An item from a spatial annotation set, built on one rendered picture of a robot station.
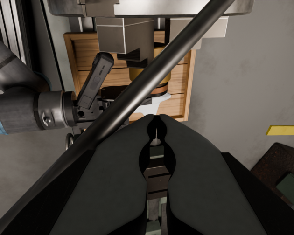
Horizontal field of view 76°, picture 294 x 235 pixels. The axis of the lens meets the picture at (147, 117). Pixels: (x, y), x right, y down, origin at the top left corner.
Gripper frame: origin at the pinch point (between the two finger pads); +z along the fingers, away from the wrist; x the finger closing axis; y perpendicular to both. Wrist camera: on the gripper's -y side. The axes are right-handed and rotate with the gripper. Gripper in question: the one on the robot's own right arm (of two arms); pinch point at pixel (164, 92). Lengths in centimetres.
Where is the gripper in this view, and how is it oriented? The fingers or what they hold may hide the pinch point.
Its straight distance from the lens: 41.0
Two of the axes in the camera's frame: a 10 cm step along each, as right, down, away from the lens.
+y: -0.1, 8.6, 5.1
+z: 9.8, -0.9, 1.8
